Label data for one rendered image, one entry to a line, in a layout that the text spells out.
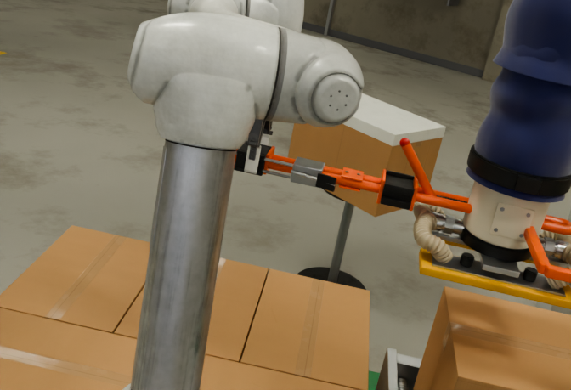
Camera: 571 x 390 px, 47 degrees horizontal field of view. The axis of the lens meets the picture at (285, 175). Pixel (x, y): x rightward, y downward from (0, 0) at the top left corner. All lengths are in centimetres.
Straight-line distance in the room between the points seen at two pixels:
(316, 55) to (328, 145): 227
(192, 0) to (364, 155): 174
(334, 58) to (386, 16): 1046
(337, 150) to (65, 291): 143
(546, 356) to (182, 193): 111
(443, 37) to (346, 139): 802
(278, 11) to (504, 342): 95
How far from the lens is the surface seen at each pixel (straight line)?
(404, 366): 217
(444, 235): 160
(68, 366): 202
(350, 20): 1162
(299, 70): 88
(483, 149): 150
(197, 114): 87
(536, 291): 155
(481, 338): 172
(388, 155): 293
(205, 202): 90
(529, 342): 178
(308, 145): 324
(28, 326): 217
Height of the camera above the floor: 181
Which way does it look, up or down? 21 degrees down
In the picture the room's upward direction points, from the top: 11 degrees clockwise
